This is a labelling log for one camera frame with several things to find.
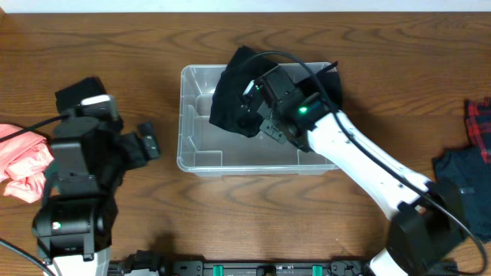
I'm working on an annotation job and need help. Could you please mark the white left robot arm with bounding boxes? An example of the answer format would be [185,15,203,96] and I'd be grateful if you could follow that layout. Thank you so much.
[32,117,160,275]

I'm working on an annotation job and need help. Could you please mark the pink folded garment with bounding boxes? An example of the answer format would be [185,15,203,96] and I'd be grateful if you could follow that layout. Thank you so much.
[1,132,54,203]

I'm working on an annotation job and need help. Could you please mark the black taped folded garment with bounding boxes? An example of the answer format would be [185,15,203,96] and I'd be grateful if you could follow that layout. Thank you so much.
[54,77,123,129]

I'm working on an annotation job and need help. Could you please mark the red plaid garment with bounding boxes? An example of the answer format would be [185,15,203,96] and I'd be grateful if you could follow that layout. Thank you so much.
[464,97,490,165]

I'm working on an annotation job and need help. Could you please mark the dark navy garment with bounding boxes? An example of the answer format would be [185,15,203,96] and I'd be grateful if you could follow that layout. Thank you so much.
[432,147,490,243]

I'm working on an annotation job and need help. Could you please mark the clear plastic storage bin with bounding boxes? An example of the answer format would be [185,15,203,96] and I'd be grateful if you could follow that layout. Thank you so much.
[176,64,338,177]

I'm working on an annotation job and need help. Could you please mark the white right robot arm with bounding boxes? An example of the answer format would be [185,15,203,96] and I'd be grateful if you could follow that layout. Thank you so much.
[239,64,466,275]

